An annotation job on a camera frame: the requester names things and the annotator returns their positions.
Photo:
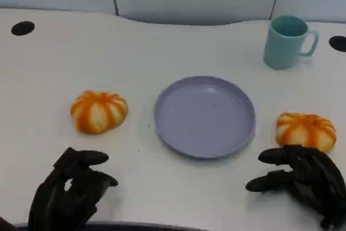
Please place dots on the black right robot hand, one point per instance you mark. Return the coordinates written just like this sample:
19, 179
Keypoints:
319, 182

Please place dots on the pale green mug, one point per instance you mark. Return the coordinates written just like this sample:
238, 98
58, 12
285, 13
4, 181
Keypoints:
281, 49

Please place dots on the lilac plate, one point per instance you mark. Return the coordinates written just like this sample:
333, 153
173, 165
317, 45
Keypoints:
205, 117

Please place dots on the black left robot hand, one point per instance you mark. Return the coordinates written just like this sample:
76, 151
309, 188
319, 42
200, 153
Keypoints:
59, 201

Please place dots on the orange and white bread roll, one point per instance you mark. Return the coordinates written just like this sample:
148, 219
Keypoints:
305, 129
98, 112

